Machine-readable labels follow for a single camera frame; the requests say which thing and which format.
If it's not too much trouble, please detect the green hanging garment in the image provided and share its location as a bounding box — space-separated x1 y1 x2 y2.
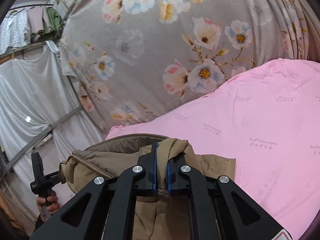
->
42 6 63 37

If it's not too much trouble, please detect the white curtain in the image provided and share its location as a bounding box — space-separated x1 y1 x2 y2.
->
0 45 108 180

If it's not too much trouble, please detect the olive quilted jacket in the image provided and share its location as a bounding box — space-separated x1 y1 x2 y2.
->
60 134 237 240

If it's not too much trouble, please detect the pink bed sheet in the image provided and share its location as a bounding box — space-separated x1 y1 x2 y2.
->
105 58 320 240

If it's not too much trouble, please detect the white patterned garment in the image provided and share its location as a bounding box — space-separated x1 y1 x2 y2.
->
0 8 31 53

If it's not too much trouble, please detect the pink hanging garment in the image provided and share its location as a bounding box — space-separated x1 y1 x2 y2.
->
26 6 47 37

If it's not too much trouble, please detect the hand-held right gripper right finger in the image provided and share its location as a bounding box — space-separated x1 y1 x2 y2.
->
166 154 292 240

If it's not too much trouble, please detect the grey metal rail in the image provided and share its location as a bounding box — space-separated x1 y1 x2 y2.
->
9 3 55 13
4 104 85 173
0 40 62 64

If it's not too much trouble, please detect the person's left hand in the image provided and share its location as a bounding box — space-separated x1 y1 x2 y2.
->
36 189 61 222

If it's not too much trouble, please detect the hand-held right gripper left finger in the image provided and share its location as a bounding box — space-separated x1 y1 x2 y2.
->
30 141 158 240

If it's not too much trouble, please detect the grey floral cloth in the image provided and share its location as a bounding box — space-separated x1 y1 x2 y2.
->
59 0 316 136

